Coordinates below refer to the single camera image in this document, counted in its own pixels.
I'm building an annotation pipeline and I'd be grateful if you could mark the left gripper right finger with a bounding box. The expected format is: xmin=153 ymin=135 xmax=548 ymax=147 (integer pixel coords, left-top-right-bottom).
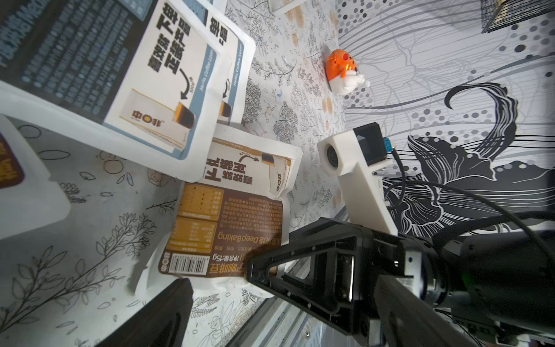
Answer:
xmin=374 ymin=275 xmax=473 ymax=346

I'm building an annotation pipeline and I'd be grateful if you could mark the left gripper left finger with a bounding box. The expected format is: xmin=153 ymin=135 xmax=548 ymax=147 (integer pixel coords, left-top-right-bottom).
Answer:
xmin=99 ymin=279 xmax=194 ymax=346

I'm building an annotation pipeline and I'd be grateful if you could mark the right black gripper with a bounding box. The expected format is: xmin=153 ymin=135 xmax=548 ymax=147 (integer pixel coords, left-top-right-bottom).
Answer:
xmin=246 ymin=218 xmax=447 ymax=335

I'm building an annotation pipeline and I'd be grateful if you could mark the brown coffee bag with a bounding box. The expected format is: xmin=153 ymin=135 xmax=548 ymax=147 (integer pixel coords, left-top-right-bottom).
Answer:
xmin=134 ymin=125 xmax=303 ymax=297
xmin=1 ymin=116 xmax=70 ymax=239

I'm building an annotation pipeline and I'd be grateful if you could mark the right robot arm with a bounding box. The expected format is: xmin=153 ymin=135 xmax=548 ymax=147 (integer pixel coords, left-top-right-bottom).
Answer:
xmin=246 ymin=183 xmax=554 ymax=346

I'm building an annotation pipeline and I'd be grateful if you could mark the blue coffee bag top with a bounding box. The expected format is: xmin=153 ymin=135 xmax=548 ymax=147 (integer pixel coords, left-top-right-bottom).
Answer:
xmin=1 ymin=0 xmax=230 ymax=182

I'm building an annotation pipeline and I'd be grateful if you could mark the blue coffee bag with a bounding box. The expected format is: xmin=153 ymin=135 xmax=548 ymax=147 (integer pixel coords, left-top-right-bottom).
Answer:
xmin=185 ymin=0 xmax=256 ymax=127
xmin=1 ymin=0 xmax=230 ymax=182

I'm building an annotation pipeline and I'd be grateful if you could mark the blue coffee bag middle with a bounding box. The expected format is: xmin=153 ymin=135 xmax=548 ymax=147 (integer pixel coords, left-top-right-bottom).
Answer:
xmin=185 ymin=0 xmax=256 ymax=127

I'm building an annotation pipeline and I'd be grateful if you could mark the orange white toy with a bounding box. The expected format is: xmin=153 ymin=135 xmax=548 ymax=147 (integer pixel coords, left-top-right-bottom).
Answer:
xmin=325 ymin=49 xmax=370 ymax=96

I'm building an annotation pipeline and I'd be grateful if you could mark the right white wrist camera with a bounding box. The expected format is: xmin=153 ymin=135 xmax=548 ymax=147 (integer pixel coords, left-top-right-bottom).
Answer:
xmin=317 ymin=122 xmax=398 ymax=236

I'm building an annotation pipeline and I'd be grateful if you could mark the black wire basket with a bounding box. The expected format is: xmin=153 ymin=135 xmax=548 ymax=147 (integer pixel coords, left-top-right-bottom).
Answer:
xmin=481 ymin=0 xmax=554 ymax=33

